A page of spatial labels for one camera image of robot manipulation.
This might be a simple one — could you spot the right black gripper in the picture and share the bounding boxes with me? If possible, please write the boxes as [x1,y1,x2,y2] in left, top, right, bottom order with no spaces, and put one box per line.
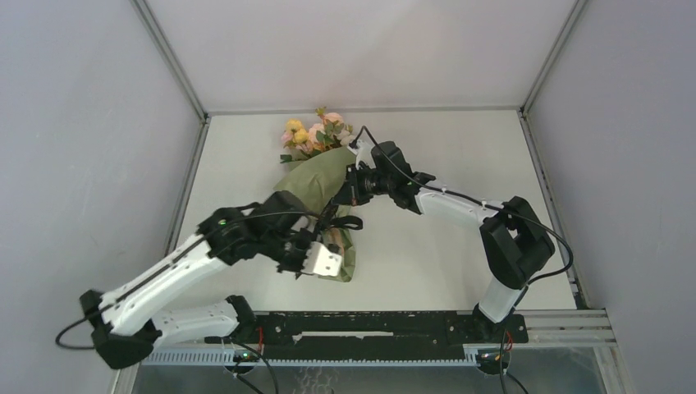
[332,163,394,207]

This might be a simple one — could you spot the white fake flower stem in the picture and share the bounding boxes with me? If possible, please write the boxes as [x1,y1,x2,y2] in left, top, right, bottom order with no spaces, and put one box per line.
[337,130,355,146]

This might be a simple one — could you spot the black ribbon strap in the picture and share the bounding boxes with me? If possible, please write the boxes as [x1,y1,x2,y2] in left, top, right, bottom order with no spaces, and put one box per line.
[312,198,364,245]

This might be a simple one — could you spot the orange wrapping paper sheet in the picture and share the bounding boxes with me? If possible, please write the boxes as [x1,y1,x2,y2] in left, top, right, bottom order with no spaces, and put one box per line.
[273,148,356,282]

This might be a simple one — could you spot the yellow fake flower stem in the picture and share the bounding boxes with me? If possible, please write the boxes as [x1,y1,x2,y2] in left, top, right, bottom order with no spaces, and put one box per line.
[282,119,309,147]

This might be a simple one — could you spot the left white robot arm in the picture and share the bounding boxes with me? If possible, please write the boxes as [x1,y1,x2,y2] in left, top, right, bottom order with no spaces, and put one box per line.
[80,190,343,369]

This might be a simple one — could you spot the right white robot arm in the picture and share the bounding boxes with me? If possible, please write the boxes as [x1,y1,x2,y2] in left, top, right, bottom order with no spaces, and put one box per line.
[333,140,556,341]

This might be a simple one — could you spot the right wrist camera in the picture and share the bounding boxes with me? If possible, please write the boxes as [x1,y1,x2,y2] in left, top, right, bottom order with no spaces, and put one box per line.
[347,139,376,168]

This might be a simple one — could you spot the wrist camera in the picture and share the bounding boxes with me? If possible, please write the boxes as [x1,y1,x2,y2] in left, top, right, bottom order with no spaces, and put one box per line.
[347,139,376,168]
[300,242,343,277]

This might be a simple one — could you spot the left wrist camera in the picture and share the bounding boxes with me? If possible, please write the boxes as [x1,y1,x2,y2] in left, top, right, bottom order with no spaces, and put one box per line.
[300,242,343,277]

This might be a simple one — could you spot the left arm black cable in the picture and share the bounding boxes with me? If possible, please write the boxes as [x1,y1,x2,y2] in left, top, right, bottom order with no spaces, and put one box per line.
[54,210,322,394]

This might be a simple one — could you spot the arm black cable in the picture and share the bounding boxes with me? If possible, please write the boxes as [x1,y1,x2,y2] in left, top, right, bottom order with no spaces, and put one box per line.
[54,210,322,394]
[350,126,575,394]

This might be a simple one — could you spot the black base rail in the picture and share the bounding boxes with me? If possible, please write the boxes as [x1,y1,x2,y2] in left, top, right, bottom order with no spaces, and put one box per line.
[204,309,529,363]

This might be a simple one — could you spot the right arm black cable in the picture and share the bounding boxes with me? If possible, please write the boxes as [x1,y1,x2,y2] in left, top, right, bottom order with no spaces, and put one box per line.
[350,126,575,394]

